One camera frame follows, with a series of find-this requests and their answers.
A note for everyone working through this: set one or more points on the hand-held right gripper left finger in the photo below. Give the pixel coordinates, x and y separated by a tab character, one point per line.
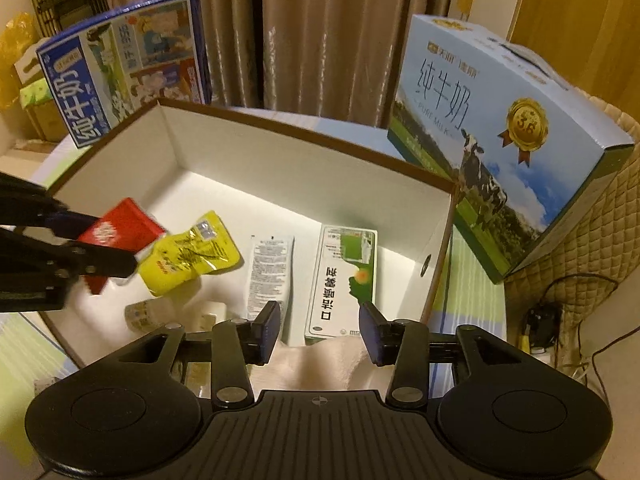
270	332

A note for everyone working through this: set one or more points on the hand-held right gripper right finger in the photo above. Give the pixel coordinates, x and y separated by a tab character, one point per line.
372	335

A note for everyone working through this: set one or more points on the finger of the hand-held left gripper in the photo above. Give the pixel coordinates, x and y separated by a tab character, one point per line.
100	261
70	222

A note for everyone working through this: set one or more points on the red snack packet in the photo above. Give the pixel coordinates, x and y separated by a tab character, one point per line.
125	225

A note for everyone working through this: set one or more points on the white cloth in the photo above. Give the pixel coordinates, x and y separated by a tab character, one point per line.
320	365

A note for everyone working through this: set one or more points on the white tube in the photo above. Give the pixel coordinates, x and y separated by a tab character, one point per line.
267	270

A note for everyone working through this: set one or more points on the green medicine box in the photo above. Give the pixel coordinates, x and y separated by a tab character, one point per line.
340	280

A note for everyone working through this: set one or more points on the yellow snack packet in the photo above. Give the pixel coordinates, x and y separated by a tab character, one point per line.
185	260

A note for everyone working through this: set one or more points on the brown cardboard box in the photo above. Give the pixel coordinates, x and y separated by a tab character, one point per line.
300	170

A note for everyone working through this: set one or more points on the small white bottle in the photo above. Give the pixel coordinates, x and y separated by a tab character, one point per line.
145	316

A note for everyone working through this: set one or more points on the floral cardboard box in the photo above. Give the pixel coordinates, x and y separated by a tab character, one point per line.
37	97

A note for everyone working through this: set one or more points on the dark blue milk carton box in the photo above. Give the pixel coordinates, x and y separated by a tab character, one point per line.
100	75

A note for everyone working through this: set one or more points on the black charger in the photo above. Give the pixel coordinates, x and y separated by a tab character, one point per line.
542	322

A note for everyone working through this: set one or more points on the yellow plastic bag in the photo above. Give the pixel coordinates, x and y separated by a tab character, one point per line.
17	45

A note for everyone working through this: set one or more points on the light blue milk carton box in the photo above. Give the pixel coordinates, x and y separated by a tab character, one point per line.
500	135

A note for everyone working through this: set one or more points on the beige curtain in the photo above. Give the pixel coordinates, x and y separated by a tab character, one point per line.
350	35
200	20

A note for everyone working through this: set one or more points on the beige quilted cover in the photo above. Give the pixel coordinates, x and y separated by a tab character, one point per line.
600	210

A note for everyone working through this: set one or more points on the wooden door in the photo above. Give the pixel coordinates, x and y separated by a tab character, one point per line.
575	20

